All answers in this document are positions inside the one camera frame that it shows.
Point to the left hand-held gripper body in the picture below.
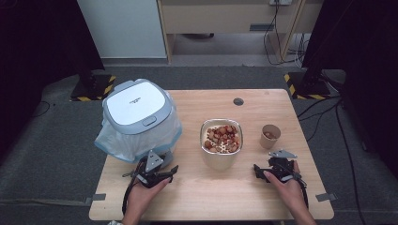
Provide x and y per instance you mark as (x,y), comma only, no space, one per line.
(154,162)

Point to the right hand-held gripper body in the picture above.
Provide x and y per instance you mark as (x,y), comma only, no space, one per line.
(281,167)

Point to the translucent white trash bag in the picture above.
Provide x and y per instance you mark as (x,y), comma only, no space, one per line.
(140,145)

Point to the brown paper cup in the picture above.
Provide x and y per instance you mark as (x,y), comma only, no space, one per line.
(267,142)

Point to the brown nutshell scraps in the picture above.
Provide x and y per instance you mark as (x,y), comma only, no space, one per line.
(269,135)

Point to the white grey lidded trash can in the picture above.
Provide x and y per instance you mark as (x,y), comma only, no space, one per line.
(134,101)

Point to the person's right hand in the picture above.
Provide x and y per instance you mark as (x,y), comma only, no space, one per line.
(289,192)

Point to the person's left hand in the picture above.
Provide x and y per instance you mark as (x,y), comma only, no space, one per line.
(142,197)

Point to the steel bowl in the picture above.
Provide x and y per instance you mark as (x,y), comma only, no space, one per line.
(219,161)

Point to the pile of nuts and dates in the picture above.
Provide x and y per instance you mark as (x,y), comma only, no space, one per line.
(222,139)

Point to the grey tape strip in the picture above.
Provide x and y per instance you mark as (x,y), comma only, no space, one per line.
(326,197)
(95,198)

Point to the white printed shirt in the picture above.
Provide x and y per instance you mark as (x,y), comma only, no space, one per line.
(115,222)

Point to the grey table grommet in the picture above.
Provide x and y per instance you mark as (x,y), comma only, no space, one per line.
(238,101)

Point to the white cabinet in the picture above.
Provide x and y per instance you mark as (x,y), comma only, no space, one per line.
(122,28)

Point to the dark curtain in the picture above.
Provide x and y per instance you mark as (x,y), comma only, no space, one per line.
(363,47)
(40,47)

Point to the light wooden desk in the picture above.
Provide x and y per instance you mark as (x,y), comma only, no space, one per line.
(219,17)

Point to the white power strip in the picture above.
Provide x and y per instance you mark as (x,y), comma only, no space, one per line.
(280,2)

